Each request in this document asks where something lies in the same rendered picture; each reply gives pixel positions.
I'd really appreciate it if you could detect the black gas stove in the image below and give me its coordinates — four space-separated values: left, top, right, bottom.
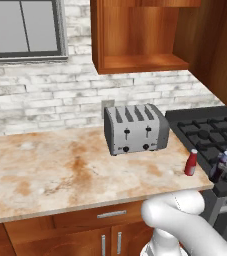
164 105 227 241

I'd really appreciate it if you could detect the tall wooden cabinet panel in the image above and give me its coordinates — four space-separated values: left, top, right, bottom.
173 0 227 118

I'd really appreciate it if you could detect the narrow wooden cabinet door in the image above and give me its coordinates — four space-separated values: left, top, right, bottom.
110 220 155 256

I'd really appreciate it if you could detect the wide wooden cabinet door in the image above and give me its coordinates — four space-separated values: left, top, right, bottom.
13 227 113 256

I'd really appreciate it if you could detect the dark purple condiment bottle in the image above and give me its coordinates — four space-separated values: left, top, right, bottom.
208 150 227 184

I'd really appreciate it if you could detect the red condiment bottle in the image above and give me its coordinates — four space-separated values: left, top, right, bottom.
184 148 199 177

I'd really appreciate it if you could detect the silver four-slot toaster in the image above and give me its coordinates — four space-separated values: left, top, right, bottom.
103 103 171 157

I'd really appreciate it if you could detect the wooden drawer front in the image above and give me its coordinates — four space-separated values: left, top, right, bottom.
52 199 147 232

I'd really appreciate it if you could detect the grey framed window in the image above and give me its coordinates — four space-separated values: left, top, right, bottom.
0 0 69 64

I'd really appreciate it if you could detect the silver drawer handle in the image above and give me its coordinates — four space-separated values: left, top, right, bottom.
96 209 128 220

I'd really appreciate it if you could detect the silver cabinet door handle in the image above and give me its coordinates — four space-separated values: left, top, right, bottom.
116 231 123 256
100 234 107 256

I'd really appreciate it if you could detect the open wooden wall cabinet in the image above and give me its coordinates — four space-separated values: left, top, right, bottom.
90 0 202 75

